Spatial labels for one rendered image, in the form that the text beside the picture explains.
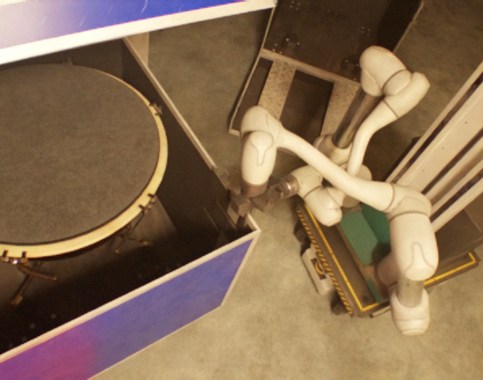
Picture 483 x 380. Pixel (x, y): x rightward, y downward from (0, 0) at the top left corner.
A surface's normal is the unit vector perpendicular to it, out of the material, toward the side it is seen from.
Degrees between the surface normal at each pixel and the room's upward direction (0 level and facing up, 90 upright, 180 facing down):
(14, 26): 52
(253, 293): 0
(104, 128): 0
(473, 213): 0
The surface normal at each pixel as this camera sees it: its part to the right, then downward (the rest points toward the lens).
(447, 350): 0.21, -0.57
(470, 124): -0.90, 0.21
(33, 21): 0.55, 0.25
